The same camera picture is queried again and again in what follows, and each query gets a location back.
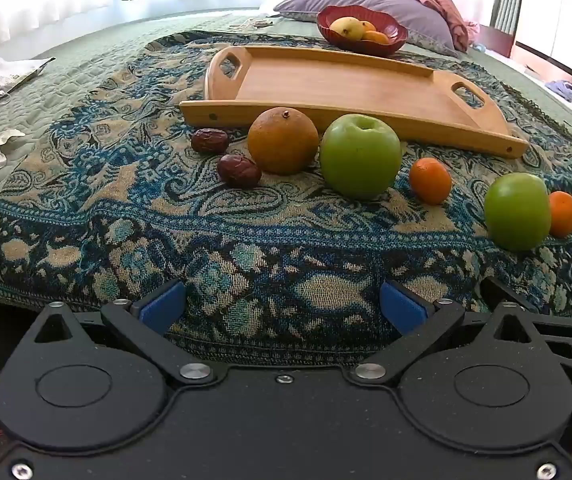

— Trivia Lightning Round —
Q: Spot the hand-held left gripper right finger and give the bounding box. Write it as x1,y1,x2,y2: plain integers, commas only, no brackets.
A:
348,280,541,386

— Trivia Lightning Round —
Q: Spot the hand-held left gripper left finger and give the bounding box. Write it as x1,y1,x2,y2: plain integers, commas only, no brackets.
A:
33,280,214,386

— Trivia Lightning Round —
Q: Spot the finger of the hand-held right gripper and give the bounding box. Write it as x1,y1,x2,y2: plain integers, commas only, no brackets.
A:
480,276,572,361

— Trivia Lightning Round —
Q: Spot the small tangerine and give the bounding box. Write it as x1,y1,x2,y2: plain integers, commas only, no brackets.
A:
409,157,453,206
548,191,572,239

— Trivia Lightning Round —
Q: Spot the smaller green apple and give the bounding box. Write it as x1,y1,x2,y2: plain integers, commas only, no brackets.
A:
484,172,552,252

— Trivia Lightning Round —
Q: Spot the red date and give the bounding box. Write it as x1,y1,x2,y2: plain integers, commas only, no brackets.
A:
216,154,263,189
190,129,231,155

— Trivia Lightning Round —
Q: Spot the large green apple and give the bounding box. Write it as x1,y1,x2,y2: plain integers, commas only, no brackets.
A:
320,114,403,200

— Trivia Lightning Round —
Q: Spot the large brown orange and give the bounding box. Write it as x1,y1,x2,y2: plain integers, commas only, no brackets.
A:
247,107,321,176

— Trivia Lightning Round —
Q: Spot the wooden tray with handles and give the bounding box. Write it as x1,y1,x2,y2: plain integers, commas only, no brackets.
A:
179,45,530,160

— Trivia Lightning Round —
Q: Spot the blue paisley patterned blanket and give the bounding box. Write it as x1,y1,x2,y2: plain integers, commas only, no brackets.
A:
0,30,572,367

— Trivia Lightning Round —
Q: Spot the blue cloth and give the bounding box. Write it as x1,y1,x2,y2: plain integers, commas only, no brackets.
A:
544,78,572,104

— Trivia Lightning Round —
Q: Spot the red scalloped bowl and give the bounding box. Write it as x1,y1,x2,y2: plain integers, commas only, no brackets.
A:
316,5,409,58

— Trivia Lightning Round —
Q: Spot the green quilted bedspread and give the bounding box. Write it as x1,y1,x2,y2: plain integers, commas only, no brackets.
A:
0,7,572,311

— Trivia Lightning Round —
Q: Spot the white plastic bag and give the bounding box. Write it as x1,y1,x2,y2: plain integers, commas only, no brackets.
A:
0,56,57,94

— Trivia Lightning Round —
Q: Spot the yellow mango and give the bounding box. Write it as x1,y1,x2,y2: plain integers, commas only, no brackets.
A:
329,16,365,41

